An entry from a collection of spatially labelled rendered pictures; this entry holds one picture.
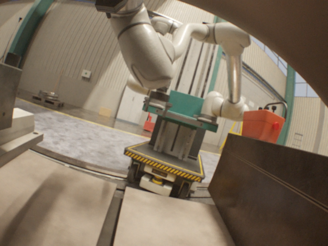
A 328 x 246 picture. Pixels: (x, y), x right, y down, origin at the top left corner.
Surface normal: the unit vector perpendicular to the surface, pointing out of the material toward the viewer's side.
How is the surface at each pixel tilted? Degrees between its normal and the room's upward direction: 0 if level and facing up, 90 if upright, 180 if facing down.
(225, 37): 145
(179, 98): 90
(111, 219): 0
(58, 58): 90
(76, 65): 90
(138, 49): 104
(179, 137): 90
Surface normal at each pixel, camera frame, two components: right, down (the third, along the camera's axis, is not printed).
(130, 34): -0.22, 0.11
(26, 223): 0.29, -0.95
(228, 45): -0.51, 0.79
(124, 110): 0.29, 0.13
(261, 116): -0.98, -0.18
